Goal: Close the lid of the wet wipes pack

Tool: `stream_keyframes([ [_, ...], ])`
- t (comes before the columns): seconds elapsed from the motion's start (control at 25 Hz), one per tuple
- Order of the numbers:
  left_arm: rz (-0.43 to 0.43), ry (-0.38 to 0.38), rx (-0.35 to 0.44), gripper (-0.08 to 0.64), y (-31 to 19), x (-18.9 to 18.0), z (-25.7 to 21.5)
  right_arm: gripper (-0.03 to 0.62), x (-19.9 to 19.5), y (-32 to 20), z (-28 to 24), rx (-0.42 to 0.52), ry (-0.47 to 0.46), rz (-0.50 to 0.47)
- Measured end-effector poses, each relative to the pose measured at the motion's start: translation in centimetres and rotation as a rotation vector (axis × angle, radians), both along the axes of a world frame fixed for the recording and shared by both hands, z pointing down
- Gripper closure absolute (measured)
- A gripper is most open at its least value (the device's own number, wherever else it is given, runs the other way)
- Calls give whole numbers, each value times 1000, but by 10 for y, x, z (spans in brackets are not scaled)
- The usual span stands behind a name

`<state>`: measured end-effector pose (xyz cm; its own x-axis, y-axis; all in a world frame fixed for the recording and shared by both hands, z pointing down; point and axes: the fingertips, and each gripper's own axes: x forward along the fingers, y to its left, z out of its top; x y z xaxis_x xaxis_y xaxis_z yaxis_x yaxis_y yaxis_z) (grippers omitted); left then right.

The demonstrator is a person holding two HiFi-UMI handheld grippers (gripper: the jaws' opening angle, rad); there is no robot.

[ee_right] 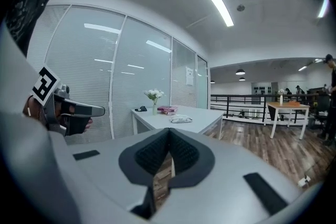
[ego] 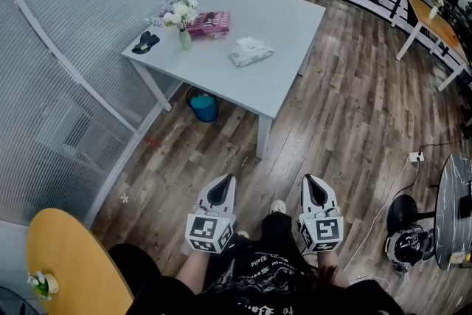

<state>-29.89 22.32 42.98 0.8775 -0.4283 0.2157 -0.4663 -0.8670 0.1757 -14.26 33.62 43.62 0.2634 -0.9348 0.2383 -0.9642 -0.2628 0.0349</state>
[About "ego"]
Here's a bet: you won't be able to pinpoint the black cable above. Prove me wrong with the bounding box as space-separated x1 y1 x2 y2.
417 141 466 156

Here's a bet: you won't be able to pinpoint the blue bucket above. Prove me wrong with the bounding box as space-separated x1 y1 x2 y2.
184 86 220 124

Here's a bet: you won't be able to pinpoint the white and lilac flower bouquet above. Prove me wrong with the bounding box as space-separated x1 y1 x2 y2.
144 0 201 32

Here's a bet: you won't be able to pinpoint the orange table with white legs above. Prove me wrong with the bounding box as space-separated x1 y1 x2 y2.
395 0 472 93

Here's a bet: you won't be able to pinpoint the black marble round table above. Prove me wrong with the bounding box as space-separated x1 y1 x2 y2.
434 153 472 272

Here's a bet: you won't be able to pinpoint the black and white helmet device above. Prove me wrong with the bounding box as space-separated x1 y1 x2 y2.
384 224 437 274

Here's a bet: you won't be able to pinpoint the person's black trousers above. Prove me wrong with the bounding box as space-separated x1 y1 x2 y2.
257 211 300 246

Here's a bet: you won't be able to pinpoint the pale green glass vase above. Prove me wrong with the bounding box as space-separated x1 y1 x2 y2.
178 28 194 52

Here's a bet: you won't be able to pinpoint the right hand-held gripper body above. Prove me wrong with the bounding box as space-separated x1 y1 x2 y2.
298 207 345 254

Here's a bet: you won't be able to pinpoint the white vase with flowers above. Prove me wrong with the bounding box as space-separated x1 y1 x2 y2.
428 0 445 21

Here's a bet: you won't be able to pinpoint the person's right forearm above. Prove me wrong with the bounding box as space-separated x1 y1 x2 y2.
313 249 350 289

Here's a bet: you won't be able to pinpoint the black cloth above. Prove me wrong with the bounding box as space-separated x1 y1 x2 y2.
131 30 162 55

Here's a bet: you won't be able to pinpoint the black flat device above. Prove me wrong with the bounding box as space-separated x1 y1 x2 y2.
457 180 472 219

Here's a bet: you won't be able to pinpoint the yellow round table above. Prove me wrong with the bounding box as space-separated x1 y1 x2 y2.
25 207 135 315

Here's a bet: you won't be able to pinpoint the person's left forearm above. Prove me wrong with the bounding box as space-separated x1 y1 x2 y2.
174 249 212 293

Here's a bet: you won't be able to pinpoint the pink book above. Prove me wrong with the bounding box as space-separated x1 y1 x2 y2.
184 10 232 41

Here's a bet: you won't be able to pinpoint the white wet wipes pack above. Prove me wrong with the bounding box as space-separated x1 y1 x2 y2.
230 36 277 68

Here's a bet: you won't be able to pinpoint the small potted white flowers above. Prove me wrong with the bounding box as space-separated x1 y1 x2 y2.
26 270 60 302

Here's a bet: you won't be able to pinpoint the person's black printed shirt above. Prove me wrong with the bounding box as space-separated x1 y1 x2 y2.
106 234 409 315

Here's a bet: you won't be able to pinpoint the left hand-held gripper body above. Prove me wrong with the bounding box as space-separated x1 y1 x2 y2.
184 201 237 255

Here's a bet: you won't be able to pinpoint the grey square table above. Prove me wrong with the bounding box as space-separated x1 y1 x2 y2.
120 0 327 161

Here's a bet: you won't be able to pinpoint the white cable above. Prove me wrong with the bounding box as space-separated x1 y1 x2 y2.
342 158 411 272

